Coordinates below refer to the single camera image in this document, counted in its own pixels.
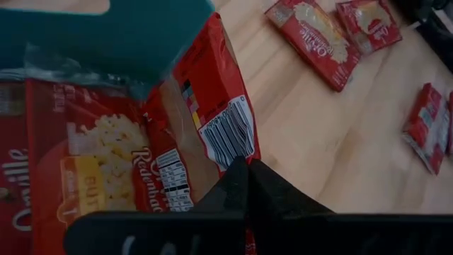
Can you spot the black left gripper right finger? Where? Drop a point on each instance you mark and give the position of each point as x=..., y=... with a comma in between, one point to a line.
x=283, y=219

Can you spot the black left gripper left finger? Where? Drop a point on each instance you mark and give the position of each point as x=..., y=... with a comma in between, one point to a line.
x=212, y=230

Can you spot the teal plastic basket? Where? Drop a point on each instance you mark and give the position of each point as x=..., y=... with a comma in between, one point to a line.
x=106, y=42

